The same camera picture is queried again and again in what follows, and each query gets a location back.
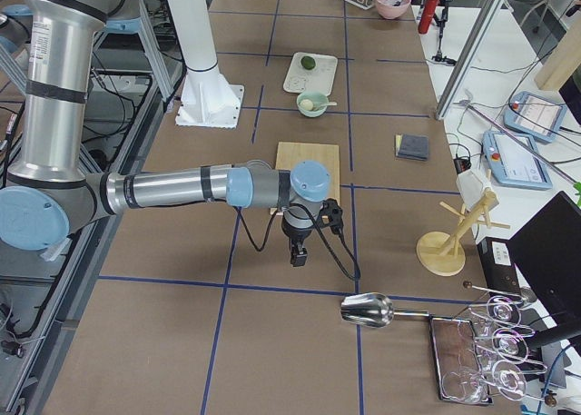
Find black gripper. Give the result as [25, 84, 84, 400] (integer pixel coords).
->
[282, 223, 312, 267]

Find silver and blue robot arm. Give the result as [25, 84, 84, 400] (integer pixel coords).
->
[1, 0, 330, 266]

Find light green bowl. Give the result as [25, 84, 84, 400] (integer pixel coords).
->
[296, 92, 329, 118]

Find pink bowl with ice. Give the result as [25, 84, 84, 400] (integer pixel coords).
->
[374, 0, 411, 20]

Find metal scoop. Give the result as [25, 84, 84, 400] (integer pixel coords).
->
[340, 292, 429, 328]

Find bamboo cutting board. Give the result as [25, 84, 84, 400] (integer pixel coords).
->
[275, 142, 340, 203]

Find wooden mug tree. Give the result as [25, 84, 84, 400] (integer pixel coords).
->
[416, 187, 510, 277]

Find white rectangular tray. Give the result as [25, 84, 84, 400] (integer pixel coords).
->
[282, 52, 338, 96]

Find green avocado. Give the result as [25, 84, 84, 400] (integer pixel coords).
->
[300, 55, 316, 70]

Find dark tray with glasses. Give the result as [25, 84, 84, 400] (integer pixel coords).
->
[428, 316, 494, 407]

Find reacher grabber tool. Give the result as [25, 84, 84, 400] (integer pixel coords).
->
[457, 99, 580, 191]

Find blue teach pendant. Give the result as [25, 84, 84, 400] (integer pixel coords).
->
[482, 130, 553, 190]
[504, 91, 567, 143]

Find black monitor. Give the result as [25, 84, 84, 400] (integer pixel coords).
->
[508, 192, 580, 322]

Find red bottle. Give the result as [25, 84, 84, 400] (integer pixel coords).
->
[418, 0, 439, 35]

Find black tripod stand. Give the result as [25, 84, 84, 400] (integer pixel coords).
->
[431, 0, 457, 66]

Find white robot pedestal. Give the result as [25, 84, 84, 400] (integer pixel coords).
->
[168, 0, 244, 129]

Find aluminium frame post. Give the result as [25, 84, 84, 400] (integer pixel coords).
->
[435, 0, 505, 120]

